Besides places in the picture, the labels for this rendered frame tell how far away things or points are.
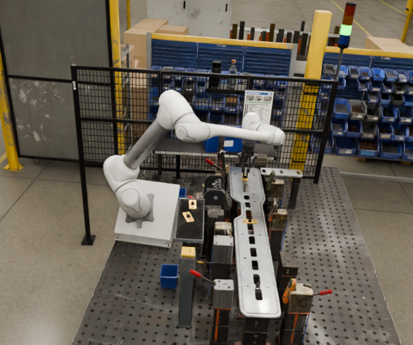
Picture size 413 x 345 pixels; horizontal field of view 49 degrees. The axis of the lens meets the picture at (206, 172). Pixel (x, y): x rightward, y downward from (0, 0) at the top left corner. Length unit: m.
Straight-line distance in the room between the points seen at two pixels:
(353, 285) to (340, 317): 0.29
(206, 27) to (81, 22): 4.96
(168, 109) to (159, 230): 0.82
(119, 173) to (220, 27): 6.73
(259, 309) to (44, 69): 3.41
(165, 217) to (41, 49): 2.45
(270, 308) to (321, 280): 0.73
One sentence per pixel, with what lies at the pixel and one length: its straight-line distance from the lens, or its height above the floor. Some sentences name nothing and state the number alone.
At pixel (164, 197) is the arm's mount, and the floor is 0.95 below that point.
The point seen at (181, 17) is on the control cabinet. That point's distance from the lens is 9.21.
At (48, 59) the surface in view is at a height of 1.25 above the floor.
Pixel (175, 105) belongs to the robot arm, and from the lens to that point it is 2.39.
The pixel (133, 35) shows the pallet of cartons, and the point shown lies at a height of 1.01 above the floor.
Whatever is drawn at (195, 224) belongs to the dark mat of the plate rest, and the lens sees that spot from 2.27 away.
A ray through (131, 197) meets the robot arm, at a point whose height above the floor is 1.08.
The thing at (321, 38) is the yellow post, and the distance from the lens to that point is 3.34.
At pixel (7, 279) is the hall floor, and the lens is 3.88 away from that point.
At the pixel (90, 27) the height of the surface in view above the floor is 1.58.
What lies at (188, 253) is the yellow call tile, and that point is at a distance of 2.09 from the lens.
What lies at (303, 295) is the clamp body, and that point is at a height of 1.05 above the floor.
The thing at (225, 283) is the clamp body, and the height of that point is 1.06.
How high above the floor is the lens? 2.48
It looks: 29 degrees down
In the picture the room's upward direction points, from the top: 4 degrees clockwise
